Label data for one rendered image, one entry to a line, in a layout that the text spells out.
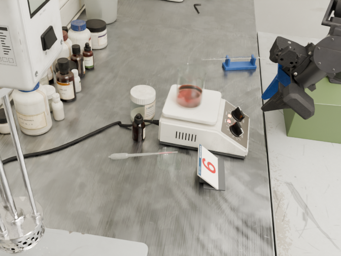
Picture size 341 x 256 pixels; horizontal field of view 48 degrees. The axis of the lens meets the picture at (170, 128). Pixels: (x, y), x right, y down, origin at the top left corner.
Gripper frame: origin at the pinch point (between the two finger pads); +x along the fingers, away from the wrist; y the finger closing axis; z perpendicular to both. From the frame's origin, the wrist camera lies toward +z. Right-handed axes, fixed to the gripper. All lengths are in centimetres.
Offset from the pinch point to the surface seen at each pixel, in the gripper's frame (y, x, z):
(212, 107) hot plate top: -3.0, 13.4, 5.0
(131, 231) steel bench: 26.3, 25.8, 9.0
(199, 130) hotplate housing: 2.6, 16.4, 5.2
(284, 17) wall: -146, 29, -41
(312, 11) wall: -147, 17, -50
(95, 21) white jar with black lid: -40, 38, 37
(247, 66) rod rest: -37.2, 16.2, -6.4
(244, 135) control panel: -1.8, 13.2, -4.7
